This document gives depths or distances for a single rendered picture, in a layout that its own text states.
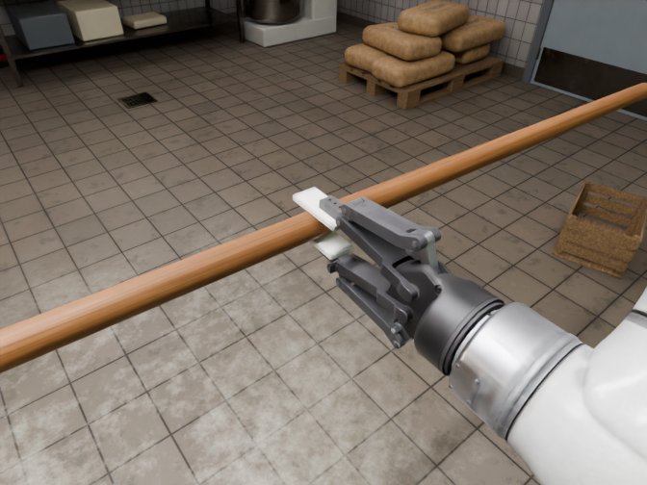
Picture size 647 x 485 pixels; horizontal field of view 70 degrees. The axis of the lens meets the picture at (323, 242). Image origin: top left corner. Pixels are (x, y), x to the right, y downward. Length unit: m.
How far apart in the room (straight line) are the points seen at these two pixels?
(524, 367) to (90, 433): 1.58
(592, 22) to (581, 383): 4.05
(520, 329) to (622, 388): 0.07
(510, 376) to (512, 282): 1.91
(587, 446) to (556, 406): 0.03
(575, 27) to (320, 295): 3.12
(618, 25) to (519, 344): 3.96
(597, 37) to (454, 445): 3.36
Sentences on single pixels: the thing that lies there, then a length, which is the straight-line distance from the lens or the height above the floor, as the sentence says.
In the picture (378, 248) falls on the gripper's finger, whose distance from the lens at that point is 0.42.
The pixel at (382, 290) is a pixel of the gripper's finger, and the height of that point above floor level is 1.13.
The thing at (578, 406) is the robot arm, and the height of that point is 1.18.
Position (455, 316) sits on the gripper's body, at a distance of 0.36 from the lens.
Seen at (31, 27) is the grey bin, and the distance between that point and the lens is 4.77.
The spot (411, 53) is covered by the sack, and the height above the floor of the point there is 0.37.
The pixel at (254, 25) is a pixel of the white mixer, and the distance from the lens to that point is 5.24.
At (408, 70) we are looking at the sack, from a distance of 3.72.
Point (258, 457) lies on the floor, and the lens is 1.61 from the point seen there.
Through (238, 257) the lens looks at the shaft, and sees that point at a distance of 0.43.
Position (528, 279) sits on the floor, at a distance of 2.29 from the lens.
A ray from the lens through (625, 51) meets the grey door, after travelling 4.24.
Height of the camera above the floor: 1.43
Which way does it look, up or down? 39 degrees down
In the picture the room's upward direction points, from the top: 1 degrees clockwise
